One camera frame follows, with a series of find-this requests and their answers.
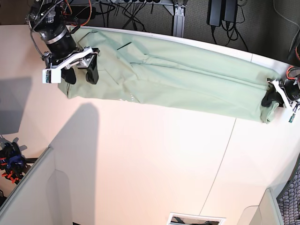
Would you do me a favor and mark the black gripper body white bracket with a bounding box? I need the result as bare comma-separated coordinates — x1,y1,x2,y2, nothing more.
279,79,300,101

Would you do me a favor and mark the grey table divider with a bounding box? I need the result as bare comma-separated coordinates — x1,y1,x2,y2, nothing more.
237,188,284,225
0,148,55,225

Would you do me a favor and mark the light green polo T-shirt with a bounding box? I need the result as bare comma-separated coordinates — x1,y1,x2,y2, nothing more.
58,28,280,123

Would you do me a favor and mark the black robot arm with cables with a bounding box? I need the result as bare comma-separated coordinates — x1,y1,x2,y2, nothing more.
26,0,93,59

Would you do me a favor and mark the grey right table divider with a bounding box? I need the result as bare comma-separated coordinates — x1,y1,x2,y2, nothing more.
237,188,284,225

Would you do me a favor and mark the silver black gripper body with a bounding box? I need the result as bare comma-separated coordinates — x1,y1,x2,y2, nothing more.
45,46,100,69

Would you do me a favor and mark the grey left table divider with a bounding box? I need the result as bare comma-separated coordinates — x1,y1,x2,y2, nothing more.
0,148,55,225

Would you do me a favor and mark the aluminium frame post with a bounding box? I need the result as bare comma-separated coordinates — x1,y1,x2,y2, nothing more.
164,0,188,38

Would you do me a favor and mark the black power adapter left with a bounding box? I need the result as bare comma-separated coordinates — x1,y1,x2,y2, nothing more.
71,6,96,20

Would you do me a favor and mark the black robot arm orange cable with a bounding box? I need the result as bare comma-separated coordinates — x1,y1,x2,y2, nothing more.
285,45,300,101

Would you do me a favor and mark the white cable on floor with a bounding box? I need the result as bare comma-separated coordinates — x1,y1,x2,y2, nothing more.
272,0,300,53

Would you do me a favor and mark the black power brick pair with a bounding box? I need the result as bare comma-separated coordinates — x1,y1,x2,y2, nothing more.
207,0,238,27

